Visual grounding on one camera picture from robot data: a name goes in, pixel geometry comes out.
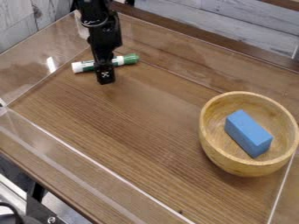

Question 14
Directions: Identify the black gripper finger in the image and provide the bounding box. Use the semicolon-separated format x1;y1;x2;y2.
95;62;116;85

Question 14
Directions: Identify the green white marker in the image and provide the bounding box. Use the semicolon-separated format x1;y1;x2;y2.
71;53;139;74

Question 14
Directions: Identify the black metal table bracket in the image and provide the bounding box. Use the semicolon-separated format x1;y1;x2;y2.
25;182;67;224

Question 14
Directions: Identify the brown wooden bowl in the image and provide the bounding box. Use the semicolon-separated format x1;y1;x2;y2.
199;91;299;177

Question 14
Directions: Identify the black cable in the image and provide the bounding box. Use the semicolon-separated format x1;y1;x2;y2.
0;201;27;224

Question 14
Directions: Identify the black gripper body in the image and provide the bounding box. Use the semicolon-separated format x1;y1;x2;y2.
73;0;124;64

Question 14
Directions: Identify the clear acrylic corner brace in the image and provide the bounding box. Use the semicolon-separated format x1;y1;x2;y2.
73;10;89;40

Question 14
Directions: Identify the blue foam block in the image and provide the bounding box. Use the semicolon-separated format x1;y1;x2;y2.
224;110;274;158

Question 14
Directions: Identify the clear acrylic tray wall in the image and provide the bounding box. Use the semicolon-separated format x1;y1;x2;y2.
0;8;299;224

